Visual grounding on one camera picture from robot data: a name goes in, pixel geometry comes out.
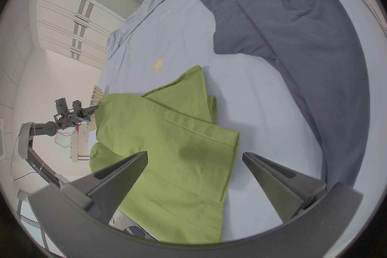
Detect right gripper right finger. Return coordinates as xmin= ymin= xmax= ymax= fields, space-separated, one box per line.
xmin=242 ymin=152 xmax=328 ymax=224

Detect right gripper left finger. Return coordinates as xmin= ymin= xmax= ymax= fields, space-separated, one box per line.
xmin=62 ymin=151 xmax=149 ymax=224

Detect green shorts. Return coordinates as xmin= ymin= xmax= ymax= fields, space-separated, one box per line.
xmin=88 ymin=65 xmax=240 ymax=244

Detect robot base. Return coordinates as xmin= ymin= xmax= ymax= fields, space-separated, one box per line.
xmin=109 ymin=208 xmax=159 ymax=242

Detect round woven basket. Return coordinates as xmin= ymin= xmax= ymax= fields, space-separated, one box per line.
xmin=90 ymin=85 xmax=106 ymax=132

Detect dark blue garment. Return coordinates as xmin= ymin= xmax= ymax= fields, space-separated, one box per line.
xmin=196 ymin=0 xmax=371 ymax=188

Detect small white table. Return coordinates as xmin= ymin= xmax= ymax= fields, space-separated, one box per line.
xmin=70 ymin=125 xmax=97 ymax=162

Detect white wardrobe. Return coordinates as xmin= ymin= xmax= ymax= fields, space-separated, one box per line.
xmin=38 ymin=0 xmax=126 ymax=71

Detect window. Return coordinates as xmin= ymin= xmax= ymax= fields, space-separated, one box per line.
xmin=17 ymin=189 xmax=50 ymax=251

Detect pale blue quilt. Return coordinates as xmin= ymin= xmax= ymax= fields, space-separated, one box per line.
xmin=106 ymin=0 xmax=251 ymax=59

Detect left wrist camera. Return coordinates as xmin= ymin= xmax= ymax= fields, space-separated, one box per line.
xmin=54 ymin=97 xmax=69 ymax=114

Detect black cable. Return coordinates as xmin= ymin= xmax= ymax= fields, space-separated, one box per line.
xmin=10 ymin=127 xmax=40 ymax=182

